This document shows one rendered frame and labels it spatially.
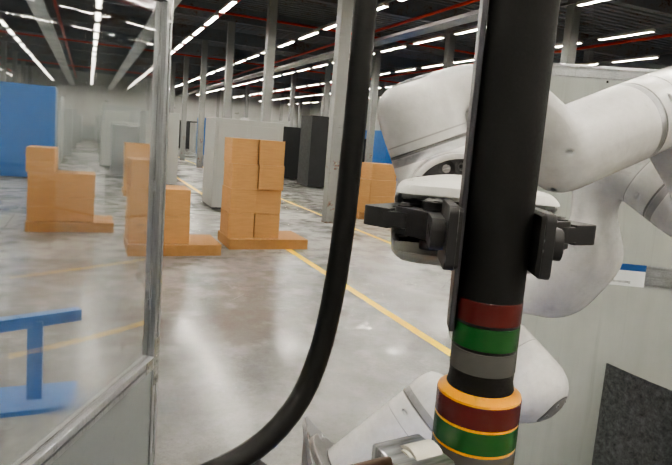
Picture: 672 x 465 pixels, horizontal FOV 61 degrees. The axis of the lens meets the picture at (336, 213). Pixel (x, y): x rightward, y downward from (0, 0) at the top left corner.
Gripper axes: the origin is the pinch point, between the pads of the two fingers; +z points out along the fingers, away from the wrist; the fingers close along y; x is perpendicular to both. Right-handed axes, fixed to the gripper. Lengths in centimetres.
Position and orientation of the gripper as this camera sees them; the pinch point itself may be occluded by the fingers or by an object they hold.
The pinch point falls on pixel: (492, 237)
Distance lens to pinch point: 30.3
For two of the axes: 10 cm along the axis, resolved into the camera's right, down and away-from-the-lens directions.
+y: -9.9, -0.9, 0.9
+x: 0.8, -9.9, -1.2
